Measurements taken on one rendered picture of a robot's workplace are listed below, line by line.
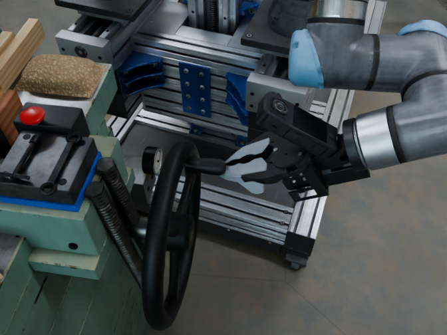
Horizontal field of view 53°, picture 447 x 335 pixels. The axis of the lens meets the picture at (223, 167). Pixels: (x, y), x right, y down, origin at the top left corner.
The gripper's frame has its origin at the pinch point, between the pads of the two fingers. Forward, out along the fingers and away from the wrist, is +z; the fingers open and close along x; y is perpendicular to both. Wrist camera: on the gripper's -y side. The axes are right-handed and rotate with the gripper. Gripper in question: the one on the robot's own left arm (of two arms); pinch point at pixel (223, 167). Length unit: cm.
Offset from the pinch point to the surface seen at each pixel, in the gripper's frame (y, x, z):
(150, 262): -4.8, -17.9, 4.6
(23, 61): -21.4, 17.8, 33.0
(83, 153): -17.4, -9.2, 8.2
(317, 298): 91, 22, 21
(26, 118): -23.3, -6.7, 13.5
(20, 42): -24.1, 19.3, 31.7
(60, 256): -8.1, -16.8, 18.1
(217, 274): 74, 26, 50
